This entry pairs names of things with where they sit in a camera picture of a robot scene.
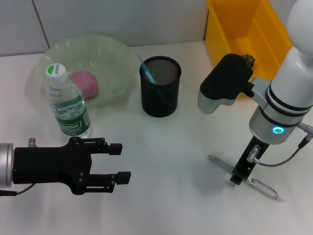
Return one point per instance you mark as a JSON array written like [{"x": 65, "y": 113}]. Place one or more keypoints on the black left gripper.
[{"x": 49, "y": 166}]

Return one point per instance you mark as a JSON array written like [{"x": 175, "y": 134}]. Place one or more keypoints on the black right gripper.
[{"x": 240, "y": 166}]

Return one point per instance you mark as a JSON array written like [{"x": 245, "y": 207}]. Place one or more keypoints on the grey and clear pen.
[{"x": 220, "y": 162}]

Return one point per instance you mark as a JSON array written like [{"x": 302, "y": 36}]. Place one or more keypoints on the clear green-label water bottle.
[{"x": 68, "y": 107}]

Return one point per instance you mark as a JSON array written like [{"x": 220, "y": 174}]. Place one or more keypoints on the pink peach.
[{"x": 85, "y": 83}]

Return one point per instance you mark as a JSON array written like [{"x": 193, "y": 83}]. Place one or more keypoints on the blue and teal scissors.
[{"x": 149, "y": 74}]

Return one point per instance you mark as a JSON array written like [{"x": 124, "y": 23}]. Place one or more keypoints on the transparent plastic ruler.
[{"x": 140, "y": 58}]

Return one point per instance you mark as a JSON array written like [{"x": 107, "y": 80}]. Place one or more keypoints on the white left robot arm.
[{"x": 5, "y": 164}]

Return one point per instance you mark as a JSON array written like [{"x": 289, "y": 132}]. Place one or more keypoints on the black mesh pen holder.
[{"x": 171, "y": 107}]

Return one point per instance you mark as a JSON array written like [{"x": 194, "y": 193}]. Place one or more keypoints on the pale green glass fruit plate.
[{"x": 110, "y": 56}]

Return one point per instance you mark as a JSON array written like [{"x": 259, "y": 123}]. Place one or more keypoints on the yellow plastic bin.
[{"x": 220, "y": 29}]

